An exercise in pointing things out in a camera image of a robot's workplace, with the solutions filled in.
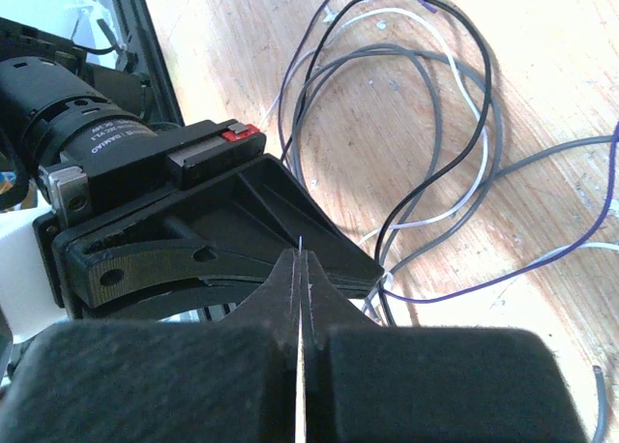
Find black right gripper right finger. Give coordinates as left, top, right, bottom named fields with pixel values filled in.
left=298, top=251, right=585, bottom=442

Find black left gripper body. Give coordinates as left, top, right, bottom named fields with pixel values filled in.
left=34, top=118, right=382, bottom=318

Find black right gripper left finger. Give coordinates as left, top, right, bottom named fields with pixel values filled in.
left=1, top=251, right=301, bottom=442

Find white zip tie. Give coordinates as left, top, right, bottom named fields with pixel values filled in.
left=292, top=248, right=400, bottom=442

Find white wire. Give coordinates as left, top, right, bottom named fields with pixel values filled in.
left=255, top=7, right=619, bottom=280

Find black wire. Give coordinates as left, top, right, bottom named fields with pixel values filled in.
left=280, top=0, right=493, bottom=326

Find grey wire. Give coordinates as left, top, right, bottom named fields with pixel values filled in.
left=289, top=44, right=619, bottom=443

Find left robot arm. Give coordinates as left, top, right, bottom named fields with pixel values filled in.
left=1, top=20, right=382, bottom=319

